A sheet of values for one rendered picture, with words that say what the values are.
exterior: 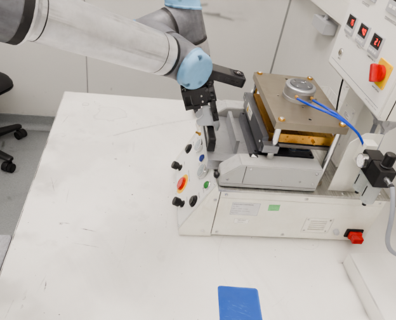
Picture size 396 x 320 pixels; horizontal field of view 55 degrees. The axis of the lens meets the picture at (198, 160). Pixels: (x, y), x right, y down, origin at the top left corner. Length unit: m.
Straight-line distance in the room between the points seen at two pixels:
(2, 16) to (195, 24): 0.45
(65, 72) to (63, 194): 1.53
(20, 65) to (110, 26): 2.05
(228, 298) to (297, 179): 0.33
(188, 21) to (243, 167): 0.35
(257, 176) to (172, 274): 0.32
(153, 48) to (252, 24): 1.87
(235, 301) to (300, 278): 0.20
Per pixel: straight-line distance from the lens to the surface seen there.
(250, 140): 1.01
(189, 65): 0.70
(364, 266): 1.10
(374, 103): 0.96
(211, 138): 0.96
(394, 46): 0.94
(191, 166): 1.13
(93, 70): 2.55
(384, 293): 1.07
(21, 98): 2.75
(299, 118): 0.93
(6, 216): 2.21
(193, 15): 0.86
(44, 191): 1.17
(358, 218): 1.13
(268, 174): 0.94
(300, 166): 0.96
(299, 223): 1.08
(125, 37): 0.63
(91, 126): 1.44
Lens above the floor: 1.53
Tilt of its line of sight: 37 degrees down
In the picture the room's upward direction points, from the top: 10 degrees clockwise
